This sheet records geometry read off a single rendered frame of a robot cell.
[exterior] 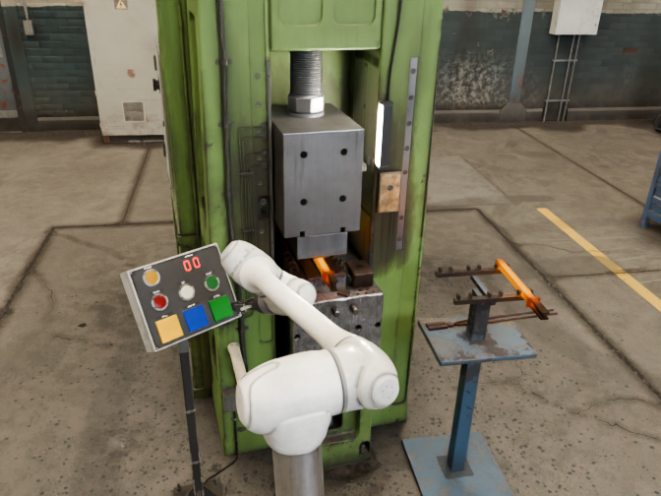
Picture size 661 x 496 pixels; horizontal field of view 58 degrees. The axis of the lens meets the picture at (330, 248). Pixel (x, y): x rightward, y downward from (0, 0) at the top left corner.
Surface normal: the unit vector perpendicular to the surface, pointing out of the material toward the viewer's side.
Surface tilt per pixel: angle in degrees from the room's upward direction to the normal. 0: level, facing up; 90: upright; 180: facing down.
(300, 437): 85
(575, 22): 90
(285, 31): 90
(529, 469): 0
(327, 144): 90
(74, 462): 0
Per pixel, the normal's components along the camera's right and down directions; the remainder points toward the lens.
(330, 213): 0.28, 0.43
